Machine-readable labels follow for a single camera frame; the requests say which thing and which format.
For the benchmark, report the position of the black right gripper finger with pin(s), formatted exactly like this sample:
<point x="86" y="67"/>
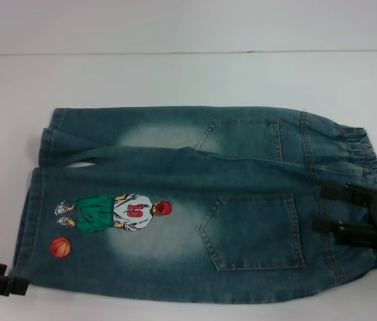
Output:
<point x="350" y="194"/>
<point x="352" y="232"/>

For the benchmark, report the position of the blue denim shorts with print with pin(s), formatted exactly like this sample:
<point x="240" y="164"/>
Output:
<point x="242" y="174"/>

